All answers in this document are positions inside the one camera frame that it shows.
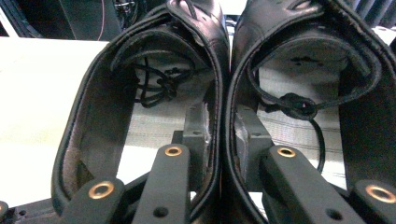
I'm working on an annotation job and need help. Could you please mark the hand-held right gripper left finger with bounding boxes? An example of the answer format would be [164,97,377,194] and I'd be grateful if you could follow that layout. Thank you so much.
[181,102,213,191]

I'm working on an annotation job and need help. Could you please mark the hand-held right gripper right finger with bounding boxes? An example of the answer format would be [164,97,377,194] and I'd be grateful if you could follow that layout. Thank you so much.
[235,105,276,191]

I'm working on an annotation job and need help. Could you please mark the black leather shoe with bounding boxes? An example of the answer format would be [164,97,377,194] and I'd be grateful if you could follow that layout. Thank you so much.
[222,0,396,224]
[50,0,232,224]

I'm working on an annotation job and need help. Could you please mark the metal shoe rack grey shelves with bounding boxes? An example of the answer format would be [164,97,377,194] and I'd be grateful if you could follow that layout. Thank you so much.
[0,26,396,209]

